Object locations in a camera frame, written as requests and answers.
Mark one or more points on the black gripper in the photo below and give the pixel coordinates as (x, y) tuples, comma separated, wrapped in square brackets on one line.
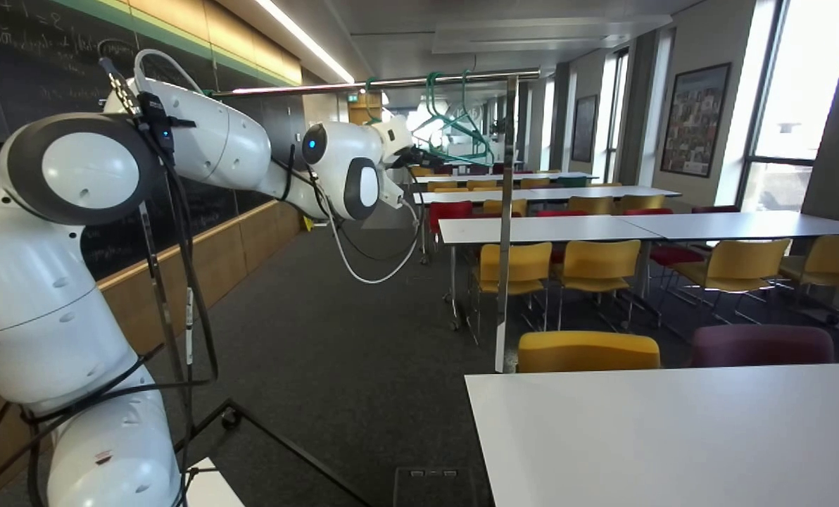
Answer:
[(409, 156)]

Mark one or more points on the green plastic hanger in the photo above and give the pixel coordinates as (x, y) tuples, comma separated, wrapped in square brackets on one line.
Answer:
[(453, 133)]

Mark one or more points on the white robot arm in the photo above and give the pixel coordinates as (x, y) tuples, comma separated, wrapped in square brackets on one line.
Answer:
[(66, 357)]

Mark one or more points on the yellow chair under table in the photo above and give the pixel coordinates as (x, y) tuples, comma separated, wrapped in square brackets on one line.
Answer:
[(529, 268)]

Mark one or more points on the far yellow chair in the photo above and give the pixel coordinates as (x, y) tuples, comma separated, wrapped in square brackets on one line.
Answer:
[(602, 265)]

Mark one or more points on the yellow chair near table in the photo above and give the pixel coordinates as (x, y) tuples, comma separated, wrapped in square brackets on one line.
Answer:
[(587, 350)]

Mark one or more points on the yellow chair right side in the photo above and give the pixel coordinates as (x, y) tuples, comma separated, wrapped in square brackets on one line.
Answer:
[(737, 265)]

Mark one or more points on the framed wall picture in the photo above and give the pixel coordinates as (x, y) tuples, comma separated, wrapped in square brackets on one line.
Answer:
[(695, 120)]

